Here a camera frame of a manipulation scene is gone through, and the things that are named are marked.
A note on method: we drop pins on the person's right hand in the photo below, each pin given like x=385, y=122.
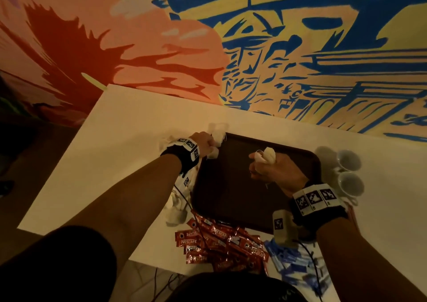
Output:
x=280, y=172

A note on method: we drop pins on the person's left hand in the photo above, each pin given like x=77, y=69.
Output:
x=202, y=145

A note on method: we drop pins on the white tea bag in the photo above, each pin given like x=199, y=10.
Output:
x=268, y=154
x=217, y=133

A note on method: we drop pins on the dark brown tray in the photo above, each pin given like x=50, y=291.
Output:
x=230, y=192

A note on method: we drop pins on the pile of white tea bags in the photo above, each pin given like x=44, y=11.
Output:
x=175, y=205

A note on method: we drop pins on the bundle of red stir sticks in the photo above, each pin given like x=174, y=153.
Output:
x=351, y=215

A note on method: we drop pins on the pile of red Nescafe sachets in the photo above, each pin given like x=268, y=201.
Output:
x=223, y=242

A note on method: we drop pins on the pile of blue sugar sachets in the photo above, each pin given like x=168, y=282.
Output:
x=297, y=265

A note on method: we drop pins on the person's left forearm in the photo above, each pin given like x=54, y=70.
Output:
x=127, y=205

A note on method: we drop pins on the person's right forearm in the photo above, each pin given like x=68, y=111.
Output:
x=367, y=265

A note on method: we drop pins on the black left wristband with markers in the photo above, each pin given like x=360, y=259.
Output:
x=181, y=155

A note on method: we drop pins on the black wristband with markers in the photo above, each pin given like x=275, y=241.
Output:
x=319, y=208
x=181, y=155

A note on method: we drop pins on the black right wristband with markers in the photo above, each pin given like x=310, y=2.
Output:
x=319, y=208

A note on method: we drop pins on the small white cup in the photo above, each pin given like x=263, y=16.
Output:
x=348, y=160
x=351, y=184

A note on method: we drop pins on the black clothing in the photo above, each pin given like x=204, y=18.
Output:
x=53, y=265

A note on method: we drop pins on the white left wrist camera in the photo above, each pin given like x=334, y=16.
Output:
x=184, y=182

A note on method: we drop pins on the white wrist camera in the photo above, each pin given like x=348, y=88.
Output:
x=283, y=226
x=184, y=182

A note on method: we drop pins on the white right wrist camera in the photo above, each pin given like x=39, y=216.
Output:
x=283, y=226

